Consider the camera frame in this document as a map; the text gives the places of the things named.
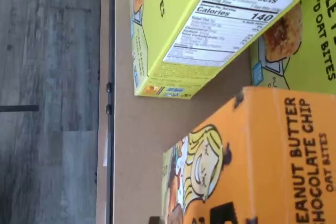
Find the orange Bobo's oat bites box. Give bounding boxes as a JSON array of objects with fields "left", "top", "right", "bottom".
[{"left": 162, "top": 86, "right": 336, "bottom": 224}]

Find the brown shelf board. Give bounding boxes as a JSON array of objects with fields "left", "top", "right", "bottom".
[{"left": 94, "top": 0, "right": 253, "bottom": 224}]

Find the white paper shelf label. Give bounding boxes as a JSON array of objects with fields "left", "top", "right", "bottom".
[{"left": 102, "top": 129, "right": 109, "bottom": 167}]

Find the green Bobo's apple pie box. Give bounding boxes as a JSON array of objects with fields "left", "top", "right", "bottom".
[
  {"left": 248, "top": 0, "right": 336, "bottom": 95},
  {"left": 128, "top": 0, "right": 305, "bottom": 101}
]

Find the black metal shelf rack frame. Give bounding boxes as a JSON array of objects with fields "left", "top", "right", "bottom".
[{"left": 104, "top": 0, "right": 117, "bottom": 224}]

